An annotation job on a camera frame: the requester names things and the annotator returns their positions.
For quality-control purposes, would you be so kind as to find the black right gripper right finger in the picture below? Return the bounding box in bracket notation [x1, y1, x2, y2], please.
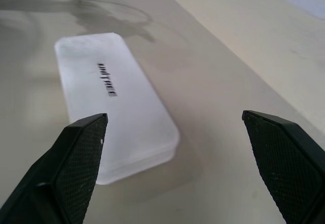
[241, 110, 325, 224]

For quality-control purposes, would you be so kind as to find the white Unitree plastic pencil case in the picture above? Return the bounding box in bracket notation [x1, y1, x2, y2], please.
[54, 32, 181, 186]

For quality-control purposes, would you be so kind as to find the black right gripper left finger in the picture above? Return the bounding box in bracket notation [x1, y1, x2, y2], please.
[0, 113, 109, 224]

